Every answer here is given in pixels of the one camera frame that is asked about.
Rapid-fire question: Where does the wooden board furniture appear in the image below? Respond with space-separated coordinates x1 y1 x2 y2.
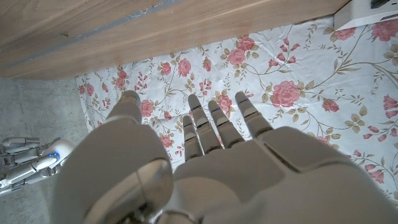
0 0 187 68

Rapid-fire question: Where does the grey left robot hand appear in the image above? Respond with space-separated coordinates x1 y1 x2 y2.
51 90 398 224

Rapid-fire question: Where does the white power strip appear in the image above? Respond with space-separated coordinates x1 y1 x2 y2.
333 0 398 31

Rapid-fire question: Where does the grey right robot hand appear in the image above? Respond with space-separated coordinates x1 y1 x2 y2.
0 136 63 197

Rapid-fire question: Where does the floral backdrop cloth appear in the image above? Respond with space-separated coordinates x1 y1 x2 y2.
76 14 398 205

